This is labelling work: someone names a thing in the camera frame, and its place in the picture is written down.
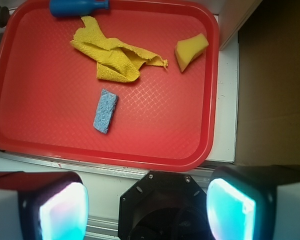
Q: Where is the yellow cloth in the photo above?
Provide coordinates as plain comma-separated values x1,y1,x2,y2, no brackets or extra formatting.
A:
70,15,169,83

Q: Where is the black octagonal mount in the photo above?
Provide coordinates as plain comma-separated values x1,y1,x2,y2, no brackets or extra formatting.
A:
117,171,214,240

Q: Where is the blue sponge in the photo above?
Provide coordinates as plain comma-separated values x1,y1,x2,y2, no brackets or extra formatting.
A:
93,88,119,134

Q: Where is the yellow sponge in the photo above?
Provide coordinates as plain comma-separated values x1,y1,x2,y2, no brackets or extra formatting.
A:
174,33,209,73

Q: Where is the blue plastic bottle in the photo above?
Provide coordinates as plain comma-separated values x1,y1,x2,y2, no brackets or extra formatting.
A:
49,0,110,18

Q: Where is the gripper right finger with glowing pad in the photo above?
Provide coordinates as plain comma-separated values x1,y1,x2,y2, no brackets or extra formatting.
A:
206,165,300,240

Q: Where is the red plastic tray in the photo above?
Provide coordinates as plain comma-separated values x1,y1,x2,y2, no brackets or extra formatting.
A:
0,0,219,172

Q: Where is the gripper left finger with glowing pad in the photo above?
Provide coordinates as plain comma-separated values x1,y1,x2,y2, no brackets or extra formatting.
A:
0,171,89,240

